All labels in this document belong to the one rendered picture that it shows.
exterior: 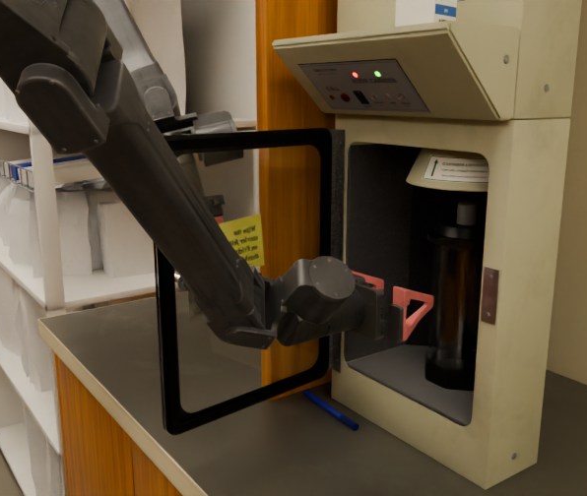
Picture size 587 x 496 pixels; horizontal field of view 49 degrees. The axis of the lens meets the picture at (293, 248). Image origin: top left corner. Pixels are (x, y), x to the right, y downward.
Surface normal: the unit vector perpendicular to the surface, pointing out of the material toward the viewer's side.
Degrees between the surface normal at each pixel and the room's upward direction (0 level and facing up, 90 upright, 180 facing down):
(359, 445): 0
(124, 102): 76
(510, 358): 90
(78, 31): 56
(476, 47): 90
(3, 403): 90
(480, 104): 135
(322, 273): 44
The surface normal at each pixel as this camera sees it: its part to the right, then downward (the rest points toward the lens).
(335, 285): 0.38, -0.56
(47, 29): 0.79, -0.39
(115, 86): -0.26, -0.57
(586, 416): 0.00, -0.97
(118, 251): 0.46, 0.25
